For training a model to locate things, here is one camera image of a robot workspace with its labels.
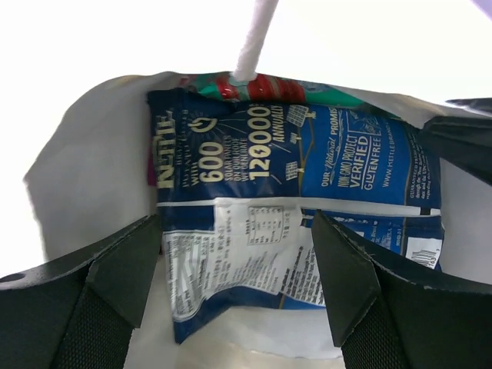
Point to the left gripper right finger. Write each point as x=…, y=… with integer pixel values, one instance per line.
x=386, y=311

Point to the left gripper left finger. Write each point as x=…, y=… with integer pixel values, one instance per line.
x=79, y=310

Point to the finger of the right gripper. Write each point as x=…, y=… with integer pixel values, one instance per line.
x=461, y=134

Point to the light blue paper bag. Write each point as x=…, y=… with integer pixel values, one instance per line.
x=413, y=57

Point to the blue Kettle chips bag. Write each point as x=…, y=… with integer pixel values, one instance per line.
x=238, y=183

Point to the green red snack packet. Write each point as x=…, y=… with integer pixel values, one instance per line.
x=222, y=86

